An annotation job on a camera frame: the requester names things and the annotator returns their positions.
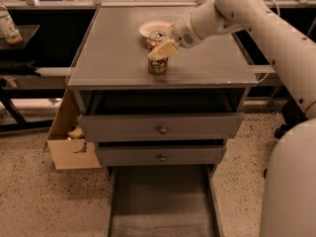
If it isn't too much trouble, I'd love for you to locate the black office chair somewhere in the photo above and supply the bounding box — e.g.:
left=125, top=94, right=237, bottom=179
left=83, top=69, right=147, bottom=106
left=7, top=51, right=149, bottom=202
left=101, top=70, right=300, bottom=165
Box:
left=275, top=100, right=307, bottom=139

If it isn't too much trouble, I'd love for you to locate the clear bottle green label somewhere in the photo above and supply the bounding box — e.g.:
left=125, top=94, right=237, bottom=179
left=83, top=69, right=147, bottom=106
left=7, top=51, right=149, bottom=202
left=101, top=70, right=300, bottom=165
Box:
left=0, top=3, right=23, bottom=44

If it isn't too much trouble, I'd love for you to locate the grey open bottom drawer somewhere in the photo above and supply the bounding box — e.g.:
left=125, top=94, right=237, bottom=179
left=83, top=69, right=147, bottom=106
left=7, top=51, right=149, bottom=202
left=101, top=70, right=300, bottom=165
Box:
left=104, top=165, right=224, bottom=237

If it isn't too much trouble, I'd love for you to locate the yellow item in box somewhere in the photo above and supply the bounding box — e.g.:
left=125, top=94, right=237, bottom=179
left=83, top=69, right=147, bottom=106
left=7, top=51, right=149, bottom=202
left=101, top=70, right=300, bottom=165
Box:
left=68, top=127, right=84, bottom=139

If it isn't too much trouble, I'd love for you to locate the grey top drawer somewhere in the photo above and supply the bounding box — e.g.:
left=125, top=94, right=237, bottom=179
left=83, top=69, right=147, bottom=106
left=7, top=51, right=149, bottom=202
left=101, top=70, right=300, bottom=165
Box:
left=78, top=113, right=244, bottom=142

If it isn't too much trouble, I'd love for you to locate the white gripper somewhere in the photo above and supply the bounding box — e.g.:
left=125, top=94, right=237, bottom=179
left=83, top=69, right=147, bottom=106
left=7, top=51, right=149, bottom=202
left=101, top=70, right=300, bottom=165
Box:
left=148, top=12, right=202, bottom=61

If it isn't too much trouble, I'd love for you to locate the white hanging cable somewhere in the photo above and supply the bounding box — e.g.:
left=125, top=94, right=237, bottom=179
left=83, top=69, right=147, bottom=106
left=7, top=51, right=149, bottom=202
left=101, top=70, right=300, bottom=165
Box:
left=257, top=0, right=281, bottom=85

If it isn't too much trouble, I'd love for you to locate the grey middle drawer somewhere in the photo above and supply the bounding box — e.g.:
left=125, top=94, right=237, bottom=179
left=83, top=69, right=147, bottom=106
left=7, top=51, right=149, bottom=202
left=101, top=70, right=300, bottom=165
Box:
left=95, top=140, right=227, bottom=166

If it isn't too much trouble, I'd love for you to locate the white paper bowl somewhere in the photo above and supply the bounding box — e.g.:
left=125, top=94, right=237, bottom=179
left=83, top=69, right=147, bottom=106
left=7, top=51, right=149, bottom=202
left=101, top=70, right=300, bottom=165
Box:
left=139, top=21, right=172, bottom=38

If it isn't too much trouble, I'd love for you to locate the black side table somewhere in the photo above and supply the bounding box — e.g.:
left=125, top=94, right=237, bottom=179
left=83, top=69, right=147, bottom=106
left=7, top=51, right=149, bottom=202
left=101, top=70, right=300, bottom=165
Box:
left=0, top=25, right=52, bottom=133

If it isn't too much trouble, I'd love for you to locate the orange soda can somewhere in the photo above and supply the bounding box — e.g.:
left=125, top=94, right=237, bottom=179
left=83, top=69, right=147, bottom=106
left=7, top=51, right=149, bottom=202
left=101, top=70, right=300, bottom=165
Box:
left=146, top=32, right=168, bottom=75

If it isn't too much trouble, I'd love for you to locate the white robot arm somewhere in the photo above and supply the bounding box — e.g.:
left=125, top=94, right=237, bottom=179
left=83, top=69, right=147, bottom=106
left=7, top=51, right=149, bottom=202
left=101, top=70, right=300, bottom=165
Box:
left=148, top=0, right=316, bottom=237

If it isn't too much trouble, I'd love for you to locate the black cloth on shelf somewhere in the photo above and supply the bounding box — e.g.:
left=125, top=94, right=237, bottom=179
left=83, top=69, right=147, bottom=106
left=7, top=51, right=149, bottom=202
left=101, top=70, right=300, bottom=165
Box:
left=0, top=60, right=40, bottom=77

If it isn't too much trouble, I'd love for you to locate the cardboard box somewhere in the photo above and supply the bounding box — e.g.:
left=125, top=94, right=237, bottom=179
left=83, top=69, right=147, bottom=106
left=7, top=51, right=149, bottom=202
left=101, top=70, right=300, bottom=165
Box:
left=46, top=90, right=101, bottom=170

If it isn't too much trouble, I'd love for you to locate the grey drawer cabinet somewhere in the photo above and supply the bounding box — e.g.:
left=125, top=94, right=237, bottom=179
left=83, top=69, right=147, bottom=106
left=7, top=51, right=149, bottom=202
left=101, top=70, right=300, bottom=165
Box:
left=66, top=6, right=259, bottom=117

